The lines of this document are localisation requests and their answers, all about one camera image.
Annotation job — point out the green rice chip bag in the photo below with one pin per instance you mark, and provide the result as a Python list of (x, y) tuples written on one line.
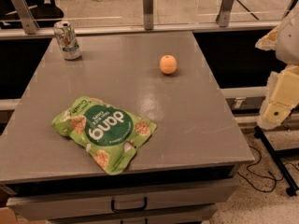
[(112, 136)]

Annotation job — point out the metal railing bracket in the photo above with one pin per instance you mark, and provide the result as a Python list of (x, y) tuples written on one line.
[(224, 14), (28, 22), (148, 14)]

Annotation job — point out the grey metal rail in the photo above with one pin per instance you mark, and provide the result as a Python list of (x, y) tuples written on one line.
[(13, 34)]

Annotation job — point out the black office chair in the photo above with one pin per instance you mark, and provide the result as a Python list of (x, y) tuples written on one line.
[(44, 11)]

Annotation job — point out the black stand leg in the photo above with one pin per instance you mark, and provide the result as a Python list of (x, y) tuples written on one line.
[(277, 155)]

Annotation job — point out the middle metal railing bracket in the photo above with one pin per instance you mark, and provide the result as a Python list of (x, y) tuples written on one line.
[(148, 14)]

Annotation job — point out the right metal railing bracket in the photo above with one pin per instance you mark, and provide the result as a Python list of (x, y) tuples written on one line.
[(224, 14)]

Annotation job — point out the grey drawer with black handle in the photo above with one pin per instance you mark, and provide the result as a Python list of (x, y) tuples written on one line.
[(124, 200)]

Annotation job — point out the left metal railing bracket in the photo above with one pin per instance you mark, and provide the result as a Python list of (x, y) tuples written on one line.
[(28, 22)]

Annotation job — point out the white green soda can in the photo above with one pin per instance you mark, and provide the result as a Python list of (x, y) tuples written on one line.
[(67, 40)]

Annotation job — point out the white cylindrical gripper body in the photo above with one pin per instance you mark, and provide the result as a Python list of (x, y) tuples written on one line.
[(289, 39)]

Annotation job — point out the orange fruit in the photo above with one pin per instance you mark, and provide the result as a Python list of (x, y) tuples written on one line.
[(168, 64)]

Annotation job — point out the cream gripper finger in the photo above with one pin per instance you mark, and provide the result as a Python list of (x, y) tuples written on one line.
[(268, 41), (282, 96)]

